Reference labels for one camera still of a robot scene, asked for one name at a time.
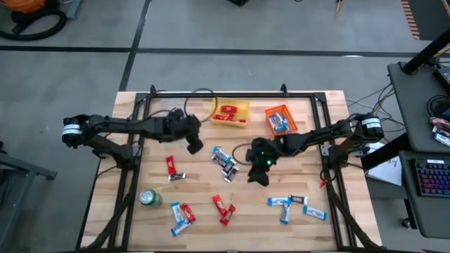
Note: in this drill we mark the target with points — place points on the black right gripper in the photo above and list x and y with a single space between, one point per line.
265 147

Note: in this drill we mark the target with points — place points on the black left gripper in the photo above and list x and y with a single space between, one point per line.
183 126

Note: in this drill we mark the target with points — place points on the clear plastic bin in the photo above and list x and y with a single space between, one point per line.
172 103

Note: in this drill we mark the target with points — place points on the brown Hershey's mini bar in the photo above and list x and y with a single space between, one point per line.
176 176
231 174
228 168
218 160
299 199

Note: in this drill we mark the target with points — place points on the blue white mini bar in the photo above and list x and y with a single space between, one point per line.
180 228
220 153
285 213
284 127
274 123
282 117
315 213
278 201
177 213

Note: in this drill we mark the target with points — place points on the red KitKat mini bar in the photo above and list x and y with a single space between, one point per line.
188 212
240 121
227 215
171 165
229 109
221 117
219 205

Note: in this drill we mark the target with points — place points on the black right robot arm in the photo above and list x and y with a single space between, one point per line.
316 135

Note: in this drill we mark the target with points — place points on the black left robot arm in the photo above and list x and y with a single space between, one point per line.
119 126

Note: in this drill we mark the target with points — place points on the blue white candy pack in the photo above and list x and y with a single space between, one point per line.
442 139
437 130

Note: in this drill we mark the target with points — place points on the dark red candy pack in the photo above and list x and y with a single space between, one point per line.
439 123

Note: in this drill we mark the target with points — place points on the orange plastic basket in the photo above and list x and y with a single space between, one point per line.
292 123

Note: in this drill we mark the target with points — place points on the yellow plastic bin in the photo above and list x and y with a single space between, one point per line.
242 105

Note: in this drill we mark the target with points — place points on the small red clip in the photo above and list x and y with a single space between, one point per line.
323 183

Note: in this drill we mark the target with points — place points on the green soda can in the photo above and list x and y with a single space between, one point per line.
149 197

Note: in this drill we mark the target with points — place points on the white paper sheet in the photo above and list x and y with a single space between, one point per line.
386 174

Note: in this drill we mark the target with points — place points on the black floor object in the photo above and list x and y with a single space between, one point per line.
239 2

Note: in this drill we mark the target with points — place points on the black caster wheel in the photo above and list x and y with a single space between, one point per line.
408 223

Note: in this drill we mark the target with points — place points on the grey power strip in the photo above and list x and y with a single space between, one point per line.
73 8

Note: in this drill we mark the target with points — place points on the grey desk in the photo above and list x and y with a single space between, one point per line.
411 105

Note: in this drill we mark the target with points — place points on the grey keyboard shelf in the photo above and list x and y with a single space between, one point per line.
429 214

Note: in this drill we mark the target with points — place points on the black backlit keyboard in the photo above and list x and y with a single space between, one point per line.
434 177

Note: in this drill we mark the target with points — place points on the pale wooden stick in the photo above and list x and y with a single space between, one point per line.
340 5

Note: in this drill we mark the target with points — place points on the black slanted pole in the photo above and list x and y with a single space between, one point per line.
422 56

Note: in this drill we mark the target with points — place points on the orange shop vacuum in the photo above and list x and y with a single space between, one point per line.
21 4

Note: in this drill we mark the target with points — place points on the black laptop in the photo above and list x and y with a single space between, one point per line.
443 79

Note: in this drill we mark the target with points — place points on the dark mat orange striped edge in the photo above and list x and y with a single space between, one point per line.
432 17

